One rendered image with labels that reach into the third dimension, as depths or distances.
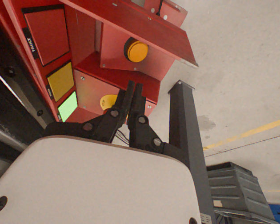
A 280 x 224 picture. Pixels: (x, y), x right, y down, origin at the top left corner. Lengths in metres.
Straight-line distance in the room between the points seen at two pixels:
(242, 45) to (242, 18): 0.16
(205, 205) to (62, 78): 0.64
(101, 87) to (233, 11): 0.90
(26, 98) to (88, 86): 0.15
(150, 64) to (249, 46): 0.92
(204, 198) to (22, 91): 0.69
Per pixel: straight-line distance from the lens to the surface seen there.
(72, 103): 0.25
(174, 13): 0.81
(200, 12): 0.94
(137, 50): 0.21
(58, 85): 0.19
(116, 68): 0.23
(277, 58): 1.23
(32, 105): 0.35
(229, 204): 2.57
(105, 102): 0.23
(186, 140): 0.67
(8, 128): 0.34
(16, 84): 0.31
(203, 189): 0.65
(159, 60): 0.24
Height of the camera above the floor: 0.92
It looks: 41 degrees down
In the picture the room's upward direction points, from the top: 164 degrees counter-clockwise
